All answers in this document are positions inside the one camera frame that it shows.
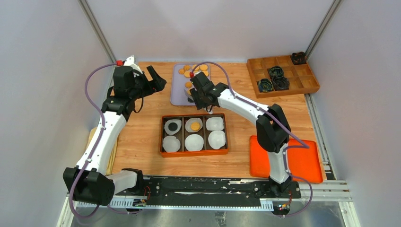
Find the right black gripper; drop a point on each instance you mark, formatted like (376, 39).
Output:
(200, 104)

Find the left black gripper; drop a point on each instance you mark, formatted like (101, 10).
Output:
(156, 84)

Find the lavender cookie tray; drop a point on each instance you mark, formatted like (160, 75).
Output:
(178, 97)

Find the metal tongs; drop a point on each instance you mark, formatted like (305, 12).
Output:
(209, 111)

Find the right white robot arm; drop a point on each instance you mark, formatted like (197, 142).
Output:
(273, 130)

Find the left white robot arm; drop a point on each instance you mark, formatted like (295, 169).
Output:
(88, 181)

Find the orange compartment box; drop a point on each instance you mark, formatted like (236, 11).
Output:
(183, 134)

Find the black rolled fabric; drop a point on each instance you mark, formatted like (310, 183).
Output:
(265, 85)
(280, 83)
(298, 58)
(275, 71)

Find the wooden divided organizer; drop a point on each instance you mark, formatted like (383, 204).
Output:
(301, 77)

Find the orange box lid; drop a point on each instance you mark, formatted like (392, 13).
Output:
(305, 163)

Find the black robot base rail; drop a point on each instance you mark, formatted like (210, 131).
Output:
(211, 193)

